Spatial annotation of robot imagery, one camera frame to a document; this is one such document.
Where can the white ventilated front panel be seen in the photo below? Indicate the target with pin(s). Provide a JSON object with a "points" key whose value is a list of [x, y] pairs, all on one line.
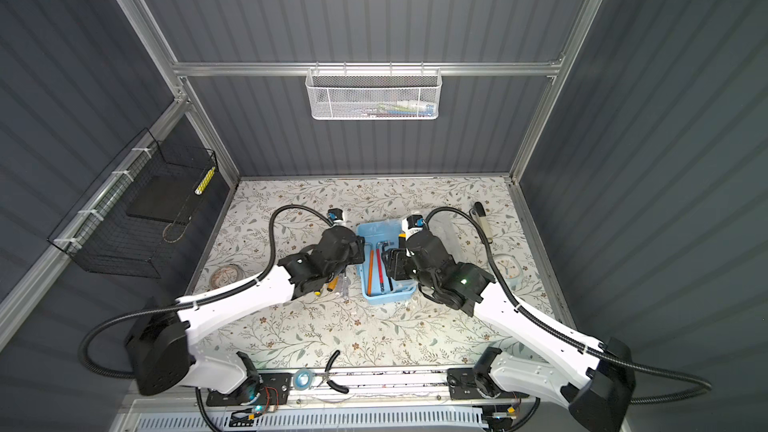
{"points": [[354, 419]]}

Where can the blue tape roll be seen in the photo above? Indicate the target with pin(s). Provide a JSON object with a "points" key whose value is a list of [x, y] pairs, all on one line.
{"points": [[303, 379]]}

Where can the orange long screwdriver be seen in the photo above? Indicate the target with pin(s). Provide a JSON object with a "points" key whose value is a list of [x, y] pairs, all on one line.
{"points": [[369, 281]]}

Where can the black silver stapler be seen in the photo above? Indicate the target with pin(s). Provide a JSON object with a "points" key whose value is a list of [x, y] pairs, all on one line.
{"points": [[479, 215]]}

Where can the white wire wall basket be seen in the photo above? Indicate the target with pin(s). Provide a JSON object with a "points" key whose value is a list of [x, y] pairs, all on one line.
{"points": [[367, 97]]}

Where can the black wire wall basket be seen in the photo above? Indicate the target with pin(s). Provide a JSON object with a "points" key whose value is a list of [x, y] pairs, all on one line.
{"points": [[131, 225]]}

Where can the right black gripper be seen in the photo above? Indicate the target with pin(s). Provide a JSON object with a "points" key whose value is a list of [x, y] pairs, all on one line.
{"points": [[395, 261]]}

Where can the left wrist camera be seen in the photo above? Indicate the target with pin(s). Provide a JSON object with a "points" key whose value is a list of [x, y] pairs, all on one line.
{"points": [[337, 216]]}

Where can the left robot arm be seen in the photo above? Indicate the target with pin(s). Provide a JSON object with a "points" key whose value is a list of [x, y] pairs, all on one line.
{"points": [[164, 348]]}

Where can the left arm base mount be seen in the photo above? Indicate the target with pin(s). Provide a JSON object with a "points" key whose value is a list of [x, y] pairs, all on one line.
{"points": [[271, 389]]}

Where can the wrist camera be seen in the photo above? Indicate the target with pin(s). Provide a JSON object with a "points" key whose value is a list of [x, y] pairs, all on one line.
{"points": [[412, 224], [337, 216]]}

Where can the clear tape roll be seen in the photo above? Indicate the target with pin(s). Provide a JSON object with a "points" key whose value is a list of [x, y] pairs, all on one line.
{"points": [[225, 275]]}

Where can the clear handle screwdriver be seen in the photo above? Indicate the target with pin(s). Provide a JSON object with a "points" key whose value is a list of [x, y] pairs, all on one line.
{"points": [[343, 287]]}

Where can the black hex key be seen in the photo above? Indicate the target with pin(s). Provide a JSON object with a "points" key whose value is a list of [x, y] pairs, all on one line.
{"points": [[388, 283]]}

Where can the yellow handle screwdriver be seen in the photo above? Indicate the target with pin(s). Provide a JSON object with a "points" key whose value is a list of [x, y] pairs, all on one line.
{"points": [[332, 285]]}

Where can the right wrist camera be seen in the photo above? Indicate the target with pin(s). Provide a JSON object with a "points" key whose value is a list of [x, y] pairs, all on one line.
{"points": [[412, 224]]}

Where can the blue plastic tool box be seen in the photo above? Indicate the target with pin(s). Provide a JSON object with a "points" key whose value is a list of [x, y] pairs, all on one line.
{"points": [[377, 274]]}

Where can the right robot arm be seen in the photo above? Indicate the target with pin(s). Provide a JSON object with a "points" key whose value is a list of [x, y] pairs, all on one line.
{"points": [[595, 393]]}

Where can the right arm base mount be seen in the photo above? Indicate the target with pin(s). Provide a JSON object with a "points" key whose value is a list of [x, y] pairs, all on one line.
{"points": [[465, 384]]}

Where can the black foam pad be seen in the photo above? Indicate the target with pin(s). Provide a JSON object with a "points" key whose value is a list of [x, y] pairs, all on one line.
{"points": [[165, 199]]}

